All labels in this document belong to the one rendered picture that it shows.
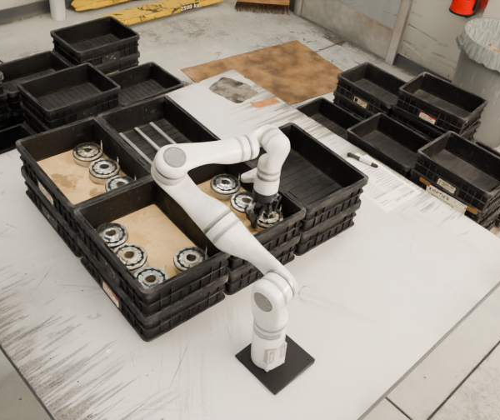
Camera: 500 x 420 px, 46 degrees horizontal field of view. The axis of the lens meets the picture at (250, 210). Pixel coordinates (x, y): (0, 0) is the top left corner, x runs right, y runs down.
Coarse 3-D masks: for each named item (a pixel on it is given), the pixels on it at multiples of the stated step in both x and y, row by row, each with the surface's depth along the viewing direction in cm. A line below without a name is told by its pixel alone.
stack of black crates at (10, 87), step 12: (12, 60) 320; (24, 60) 323; (36, 60) 328; (48, 60) 334; (60, 60) 326; (12, 72) 323; (24, 72) 328; (36, 72) 333; (48, 72) 334; (12, 84) 322; (12, 96) 298; (12, 108) 304; (12, 120) 308; (24, 120) 312
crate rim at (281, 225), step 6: (246, 162) 201; (252, 168) 199; (282, 192) 192; (288, 198) 190; (294, 204) 188; (300, 204) 188; (294, 216) 184; (300, 216) 185; (282, 222) 181; (288, 222) 182; (294, 222) 185; (270, 228) 178; (276, 228) 180; (282, 228) 182; (258, 234) 176; (264, 234) 177; (270, 234) 179; (258, 240) 177
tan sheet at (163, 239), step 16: (144, 208) 194; (128, 224) 188; (144, 224) 188; (160, 224) 189; (128, 240) 183; (144, 240) 183; (160, 240) 184; (176, 240) 185; (160, 256) 179; (176, 272) 175
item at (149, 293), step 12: (144, 180) 189; (120, 192) 183; (84, 204) 178; (96, 204) 179; (84, 228) 173; (96, 240) 168; (108, 252) 164; (120, 264) 162; (204, 264) 165; (132, 276) 159; (180, 276) 161; (192, 276) 164; (144, 288) 156; (156, 288) 157; (168, 288) 160
